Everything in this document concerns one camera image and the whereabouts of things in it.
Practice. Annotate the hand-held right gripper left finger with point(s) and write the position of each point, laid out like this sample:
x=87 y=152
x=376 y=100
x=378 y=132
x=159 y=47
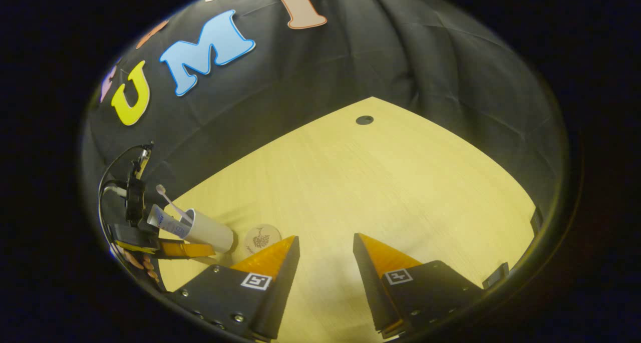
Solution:
x=280 y=293

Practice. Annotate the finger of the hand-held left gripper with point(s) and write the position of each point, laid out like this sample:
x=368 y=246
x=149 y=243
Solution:
x=185 y=249

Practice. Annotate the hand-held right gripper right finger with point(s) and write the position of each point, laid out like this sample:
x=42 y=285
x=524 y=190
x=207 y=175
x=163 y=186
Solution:
x=373 y=293

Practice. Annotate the white toothpaste tube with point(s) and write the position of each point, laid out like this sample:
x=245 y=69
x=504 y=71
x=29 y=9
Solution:
x=165 y=222

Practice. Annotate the white toothbrush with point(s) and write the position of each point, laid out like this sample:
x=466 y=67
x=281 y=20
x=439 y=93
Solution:
x=170 y=200

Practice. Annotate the round cork coaster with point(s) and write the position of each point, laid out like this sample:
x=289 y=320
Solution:
x=260 y=239

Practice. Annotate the wooden desktop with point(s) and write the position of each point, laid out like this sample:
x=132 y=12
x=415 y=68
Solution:
x=375 y=183

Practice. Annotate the black desk edge bracket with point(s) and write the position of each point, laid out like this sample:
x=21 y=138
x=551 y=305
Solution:
x=496 y=275

